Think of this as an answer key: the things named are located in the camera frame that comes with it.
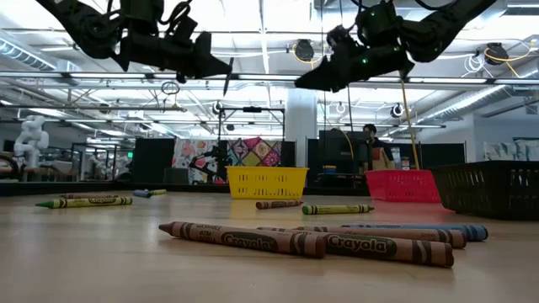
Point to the person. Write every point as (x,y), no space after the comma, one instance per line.
(381,157)

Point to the blue crayon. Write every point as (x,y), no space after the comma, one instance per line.
(142,193)
(476,232)

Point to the yellow plastic basket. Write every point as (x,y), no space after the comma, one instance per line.
(265,183)

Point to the black metal table frame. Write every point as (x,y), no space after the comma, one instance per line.
(63,188)

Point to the pale patterned cloth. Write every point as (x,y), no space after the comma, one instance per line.
(513,150)

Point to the colourful patchwork quilt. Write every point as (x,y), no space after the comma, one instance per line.
(252,153)

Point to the black equipment cabinet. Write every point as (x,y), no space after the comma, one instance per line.
(337,151)

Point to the white robot figure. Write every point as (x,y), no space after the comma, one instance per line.
(31,139)

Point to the black background robot arm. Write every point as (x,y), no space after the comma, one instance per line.
(210,162)

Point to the brown crayon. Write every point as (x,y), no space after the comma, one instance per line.
(236,240)
(278,205)
(379,248)
(421,236)
(88,195)

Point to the red plastic basket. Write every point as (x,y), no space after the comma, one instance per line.
(402,187)

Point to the black partition panel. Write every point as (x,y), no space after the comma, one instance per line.
(153,160)

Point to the green crayon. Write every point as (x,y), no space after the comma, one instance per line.
(337,209)
(159,192)
(84,203)

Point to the black frame stand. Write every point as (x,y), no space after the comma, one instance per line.
(252,109)

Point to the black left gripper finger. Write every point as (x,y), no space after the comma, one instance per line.
(208,63)

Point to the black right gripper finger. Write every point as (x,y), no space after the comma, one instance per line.
(332,78)

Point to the small blue bin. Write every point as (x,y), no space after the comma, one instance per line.
(329,169)

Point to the black plastic basket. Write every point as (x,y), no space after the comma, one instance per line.
(484,189)

